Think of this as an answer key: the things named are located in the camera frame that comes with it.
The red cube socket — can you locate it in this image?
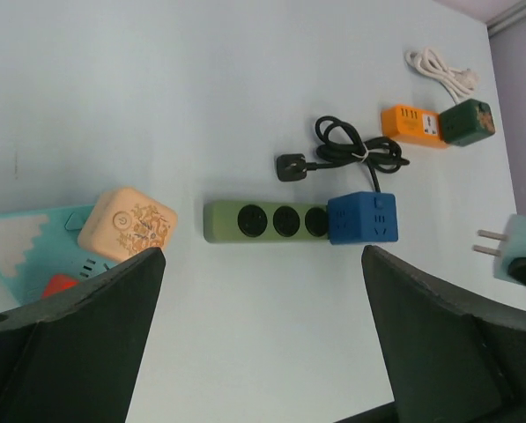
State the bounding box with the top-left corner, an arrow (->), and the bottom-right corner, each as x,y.
41,274 -> 79,299

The green power strip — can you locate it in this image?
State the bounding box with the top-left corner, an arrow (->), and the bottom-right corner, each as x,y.
203,200 -> 329,243

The beige cube socket adapter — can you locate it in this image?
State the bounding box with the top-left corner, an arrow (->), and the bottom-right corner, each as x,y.
78,187 -> 178,263

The teal triangular power strip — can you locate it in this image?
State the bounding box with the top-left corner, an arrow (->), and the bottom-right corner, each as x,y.
0,205 -> 116,306

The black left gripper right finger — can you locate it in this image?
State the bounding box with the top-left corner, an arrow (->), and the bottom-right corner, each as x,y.
361,246 -> 526,422

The small teal charger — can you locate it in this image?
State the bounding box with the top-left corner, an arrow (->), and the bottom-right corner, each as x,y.
472,214 -> 526,285

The black power strip cord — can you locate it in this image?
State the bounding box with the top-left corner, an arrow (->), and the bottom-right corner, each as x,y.
274,115 -> 411,194

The dark green cube socket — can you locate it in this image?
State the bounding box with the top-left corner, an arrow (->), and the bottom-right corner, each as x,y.
439,99 -> 496,147

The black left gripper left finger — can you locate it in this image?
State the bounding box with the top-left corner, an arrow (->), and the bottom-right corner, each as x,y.
0,248 -> 166,422

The blue cube socket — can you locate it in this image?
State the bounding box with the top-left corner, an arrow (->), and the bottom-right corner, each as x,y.
327,191 -> 398,245

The orange power strip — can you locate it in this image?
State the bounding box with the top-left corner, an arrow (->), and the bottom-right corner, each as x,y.
381,104 -> 448,149

